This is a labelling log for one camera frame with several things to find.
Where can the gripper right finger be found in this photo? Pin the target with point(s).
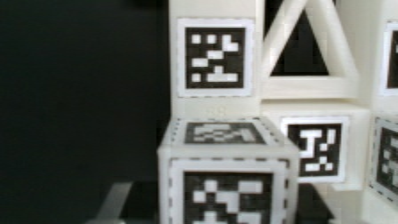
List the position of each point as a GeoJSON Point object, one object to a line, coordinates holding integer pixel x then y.
{"type": "Point", "coordinates": [326, 206]}

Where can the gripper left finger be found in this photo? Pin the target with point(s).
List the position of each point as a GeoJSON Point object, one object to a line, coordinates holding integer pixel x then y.
{"type": "Point", "coordinates": [131, 204]}

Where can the white chair seat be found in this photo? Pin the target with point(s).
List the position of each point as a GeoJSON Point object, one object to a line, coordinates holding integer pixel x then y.
{"type": "Point", "coordinates": [326, 126]}

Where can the white chair back frame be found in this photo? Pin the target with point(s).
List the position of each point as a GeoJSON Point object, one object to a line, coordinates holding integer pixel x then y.
{"type": "Point", "coordinates": [230, 36]}

